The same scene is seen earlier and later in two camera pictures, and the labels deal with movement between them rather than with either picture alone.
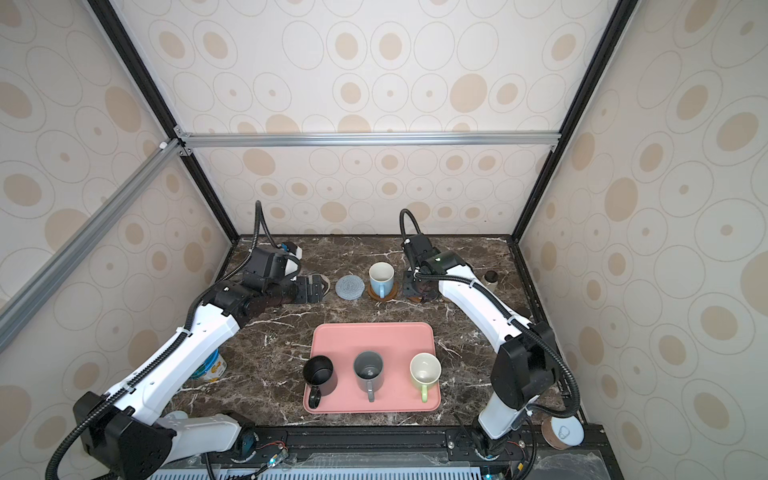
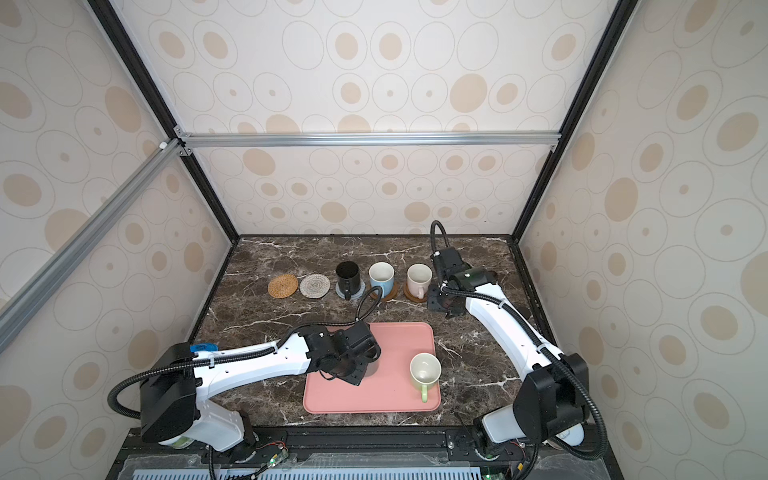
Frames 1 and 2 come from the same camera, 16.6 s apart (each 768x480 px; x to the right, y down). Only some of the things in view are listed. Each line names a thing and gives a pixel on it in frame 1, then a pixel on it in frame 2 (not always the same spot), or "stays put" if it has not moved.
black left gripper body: x=298 y=289 to x=350 y=369
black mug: x=317 y=370 to x=349 y=278
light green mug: x=425 y=369 stays put
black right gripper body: x=411 y=286 to x=437 y=301
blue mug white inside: x=381 y=276 stays put
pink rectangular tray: x=398 y=343 stays put
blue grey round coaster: x=349 y=287 stays put
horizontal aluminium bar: x=495 y=141 stays put
